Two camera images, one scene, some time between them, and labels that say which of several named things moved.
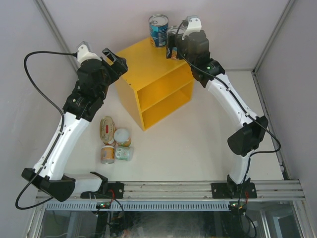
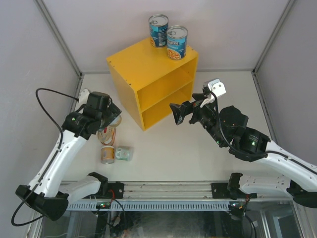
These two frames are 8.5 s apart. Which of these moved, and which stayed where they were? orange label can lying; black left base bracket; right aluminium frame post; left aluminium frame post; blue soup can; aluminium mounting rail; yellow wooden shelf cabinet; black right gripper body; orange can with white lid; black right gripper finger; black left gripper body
Moved: black left gripper body; orange can with white lid; black right gripper finger; black right gripper body
Stayed: blue soup can; black left base bracket; orange label can lying; yellow wooden shelf cabinet; right aluminium frame post; left aluminium frame post; aluminium mounting rail
